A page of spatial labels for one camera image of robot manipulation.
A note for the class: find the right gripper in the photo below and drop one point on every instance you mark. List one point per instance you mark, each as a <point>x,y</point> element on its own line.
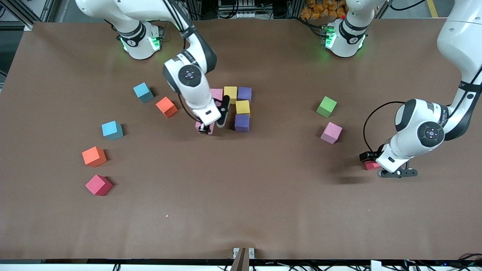
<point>204,129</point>

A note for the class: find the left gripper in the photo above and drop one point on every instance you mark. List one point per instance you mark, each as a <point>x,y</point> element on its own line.
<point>370,155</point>

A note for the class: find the red foam cube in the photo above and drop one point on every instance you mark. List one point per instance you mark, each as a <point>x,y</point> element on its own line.
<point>371,166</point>
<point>99,184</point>

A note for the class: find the purple foam cube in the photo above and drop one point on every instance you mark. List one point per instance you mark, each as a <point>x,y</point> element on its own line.
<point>244,95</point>
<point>242,123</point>

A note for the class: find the dented pink foam cube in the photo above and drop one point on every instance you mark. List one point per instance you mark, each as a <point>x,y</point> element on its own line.
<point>217,94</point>

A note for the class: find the yellow foam cube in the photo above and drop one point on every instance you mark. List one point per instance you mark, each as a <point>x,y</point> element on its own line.
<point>243,107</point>
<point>230,94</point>

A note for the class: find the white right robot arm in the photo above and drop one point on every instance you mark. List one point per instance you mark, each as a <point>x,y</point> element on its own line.
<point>113,9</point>

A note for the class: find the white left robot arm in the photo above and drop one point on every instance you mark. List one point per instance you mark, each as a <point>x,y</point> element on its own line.
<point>461,37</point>

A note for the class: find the orange foam cube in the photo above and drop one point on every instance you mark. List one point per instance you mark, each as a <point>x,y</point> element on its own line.
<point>166,107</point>
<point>94,156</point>

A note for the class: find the green foam cube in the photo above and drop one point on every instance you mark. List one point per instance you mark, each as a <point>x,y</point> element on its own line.
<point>326,106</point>

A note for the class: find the dented blue foam cube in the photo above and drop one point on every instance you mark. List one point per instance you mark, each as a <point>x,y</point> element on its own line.
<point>142,91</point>

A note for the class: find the brown table cover sheet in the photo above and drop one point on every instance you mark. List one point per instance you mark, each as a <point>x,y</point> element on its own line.
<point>241,195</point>

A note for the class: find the small white box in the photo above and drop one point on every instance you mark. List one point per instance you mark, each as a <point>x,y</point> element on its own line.
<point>375,266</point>

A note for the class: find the white vented device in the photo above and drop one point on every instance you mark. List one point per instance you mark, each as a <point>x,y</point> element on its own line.
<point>237,14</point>

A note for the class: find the brown wooden stick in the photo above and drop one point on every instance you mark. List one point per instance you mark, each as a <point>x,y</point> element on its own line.
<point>241,263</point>

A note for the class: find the bag of orange items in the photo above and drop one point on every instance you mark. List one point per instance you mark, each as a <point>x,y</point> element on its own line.
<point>320,10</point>

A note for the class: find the small metal bracket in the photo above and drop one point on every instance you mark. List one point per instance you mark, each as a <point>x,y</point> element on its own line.
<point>235,251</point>

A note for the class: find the aluminium frame profile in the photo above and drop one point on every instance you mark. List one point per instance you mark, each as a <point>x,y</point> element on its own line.
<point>19,14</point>

